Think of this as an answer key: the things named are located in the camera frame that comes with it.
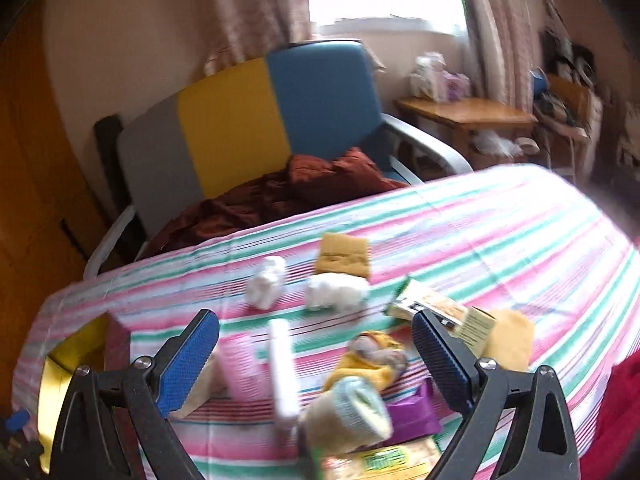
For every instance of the pink hair roller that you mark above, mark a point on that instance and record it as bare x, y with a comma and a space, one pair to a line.
242, 365

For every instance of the yellow snack packet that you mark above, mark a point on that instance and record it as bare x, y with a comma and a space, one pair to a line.
385, 460

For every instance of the yellow sock bundle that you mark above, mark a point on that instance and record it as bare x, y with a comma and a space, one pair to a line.
370, 365

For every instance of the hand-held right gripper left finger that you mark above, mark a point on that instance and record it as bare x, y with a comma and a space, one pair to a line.
187, 360

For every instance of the white plastic bag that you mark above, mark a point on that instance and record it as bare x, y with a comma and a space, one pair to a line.
427, 77

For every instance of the wooden side table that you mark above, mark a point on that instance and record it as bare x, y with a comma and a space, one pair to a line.
465, 112

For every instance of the wooden wardrobe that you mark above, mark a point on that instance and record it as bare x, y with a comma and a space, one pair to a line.
30, 185

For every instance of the purple packet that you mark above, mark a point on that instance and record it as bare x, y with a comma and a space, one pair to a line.
412, 415

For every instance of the dark red blanket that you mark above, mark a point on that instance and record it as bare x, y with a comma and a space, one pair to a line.
280, 195

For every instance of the white tube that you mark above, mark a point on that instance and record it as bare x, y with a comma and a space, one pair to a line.
282, 375

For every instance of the cluttered rack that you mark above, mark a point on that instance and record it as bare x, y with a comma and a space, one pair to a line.
565, 95

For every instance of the crumpled white bag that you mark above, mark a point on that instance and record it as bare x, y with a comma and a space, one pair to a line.
492, 142

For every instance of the yellow sponge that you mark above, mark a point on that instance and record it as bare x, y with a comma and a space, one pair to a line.
345, 255
512, 340

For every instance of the red cloth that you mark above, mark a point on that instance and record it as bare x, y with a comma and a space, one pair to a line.
620, 410

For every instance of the pink patterned curtain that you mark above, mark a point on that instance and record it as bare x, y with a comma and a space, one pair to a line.
260, 5
500, 35

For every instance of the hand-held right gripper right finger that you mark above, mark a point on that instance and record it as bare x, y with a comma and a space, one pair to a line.
440, 360

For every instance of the green cream snack packet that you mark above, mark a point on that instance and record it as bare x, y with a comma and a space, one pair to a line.
430, 302

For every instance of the gold tin box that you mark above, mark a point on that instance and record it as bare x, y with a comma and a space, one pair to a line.
75, 355

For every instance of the grey yellow blue sofa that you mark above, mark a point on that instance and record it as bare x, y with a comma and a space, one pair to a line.
320, 100

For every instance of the purple box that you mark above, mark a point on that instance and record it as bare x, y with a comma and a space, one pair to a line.
456, 87

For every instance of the cream sock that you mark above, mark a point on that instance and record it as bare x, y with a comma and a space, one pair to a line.
350, 410

